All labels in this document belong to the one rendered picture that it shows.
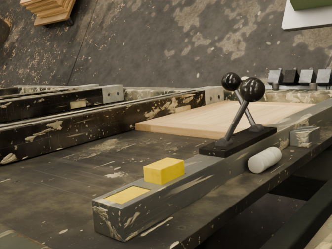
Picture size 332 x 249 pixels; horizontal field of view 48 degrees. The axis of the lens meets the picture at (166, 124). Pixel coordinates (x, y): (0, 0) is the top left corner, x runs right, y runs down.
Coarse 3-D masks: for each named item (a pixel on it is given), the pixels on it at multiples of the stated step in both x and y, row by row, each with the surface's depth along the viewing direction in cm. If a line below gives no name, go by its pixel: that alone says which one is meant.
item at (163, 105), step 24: (168, 96) 115; (192, 96) 123; (216, 96) 134; (48, 120) 82; (72, 120) 86; (96, 120) 92; (120, 120) 98; (144, 120) 105; (0, 144) 73; (24, 144) 77; (48, 144) 82; (72, 144) 86
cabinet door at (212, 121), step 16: (192, 112) 115; (208, 112) 115; (224, 112) 114; (256, 112) 110; (272, 112) 109; (288, 112) 107; (144, 128) 100; (160, 128) 96; (176, 128) 93; (192, 128) 90; (208, 128) 89; (224, 128) 88; (240, 128) 87
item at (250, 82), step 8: (248, 80) 55; (256, 80) 55; (240, 88) 56; (248, 88) 55; (256, 88) 54; (264, 88) 55; (248, 96) 55; (256, 96) 55; (248, 104) 57; (240, 112) 58; (232, 128) 59; (224, 136) 60; (216, 144) 60; (224, 144) 60
